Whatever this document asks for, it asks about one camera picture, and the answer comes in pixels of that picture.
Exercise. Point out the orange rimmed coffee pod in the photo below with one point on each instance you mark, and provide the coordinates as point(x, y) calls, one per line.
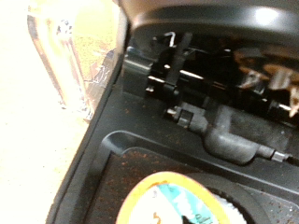
point(162, 202)

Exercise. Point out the black Keurig coffee machine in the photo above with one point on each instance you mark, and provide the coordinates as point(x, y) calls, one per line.
point(218, 140)

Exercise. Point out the clear plastic water container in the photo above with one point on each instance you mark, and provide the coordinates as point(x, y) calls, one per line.
point(62, 62)

